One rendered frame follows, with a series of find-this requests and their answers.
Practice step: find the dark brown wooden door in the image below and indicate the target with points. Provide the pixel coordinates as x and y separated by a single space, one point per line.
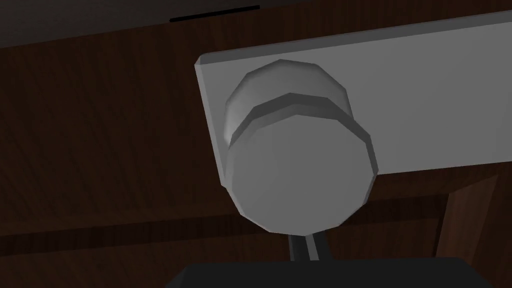
100 140

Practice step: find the grey door knob plate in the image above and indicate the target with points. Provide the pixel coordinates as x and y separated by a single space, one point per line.
424 104

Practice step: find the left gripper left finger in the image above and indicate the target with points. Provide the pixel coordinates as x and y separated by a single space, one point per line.
296 248

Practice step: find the grey round door knob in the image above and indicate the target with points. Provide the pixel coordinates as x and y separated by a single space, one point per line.
298 172

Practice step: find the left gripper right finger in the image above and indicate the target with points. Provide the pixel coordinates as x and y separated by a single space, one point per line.
320 247

